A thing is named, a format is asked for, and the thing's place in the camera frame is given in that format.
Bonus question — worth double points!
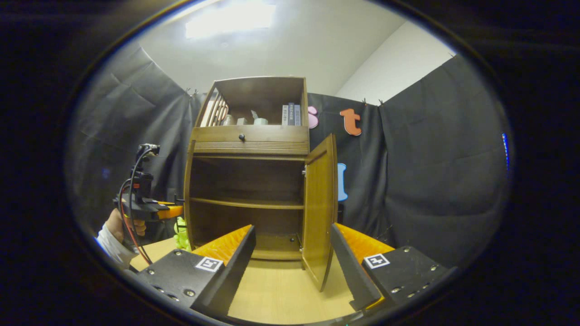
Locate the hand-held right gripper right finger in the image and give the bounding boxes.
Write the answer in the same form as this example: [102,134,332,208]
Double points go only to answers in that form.
[331,223,458,313]

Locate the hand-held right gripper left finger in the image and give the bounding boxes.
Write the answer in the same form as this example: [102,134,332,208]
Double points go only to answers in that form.
[135,225,257,317]

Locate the wooden cabinet door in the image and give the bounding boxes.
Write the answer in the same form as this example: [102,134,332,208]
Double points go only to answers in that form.
[184,139,196,250]
[301,133,339,292]

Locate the wooden double-door shoe cabinet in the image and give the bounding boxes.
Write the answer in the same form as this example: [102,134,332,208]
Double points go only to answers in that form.
[184,76,339,292]

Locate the wooden cabinet drawer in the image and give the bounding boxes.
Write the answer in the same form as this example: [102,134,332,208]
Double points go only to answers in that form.
[193,126,309,143]

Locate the green toy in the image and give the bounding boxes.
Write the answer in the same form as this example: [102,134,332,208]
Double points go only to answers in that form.
[174,216,192,252]

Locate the wooden inner shelf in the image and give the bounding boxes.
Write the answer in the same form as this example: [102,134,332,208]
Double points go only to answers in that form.
[190,197,305,210]

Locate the black backdrop cloth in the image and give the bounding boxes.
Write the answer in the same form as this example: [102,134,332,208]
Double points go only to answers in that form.
[68,45,510,268]

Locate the red and black cable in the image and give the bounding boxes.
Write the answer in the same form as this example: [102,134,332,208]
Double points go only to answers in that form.
[118,147,155,265]

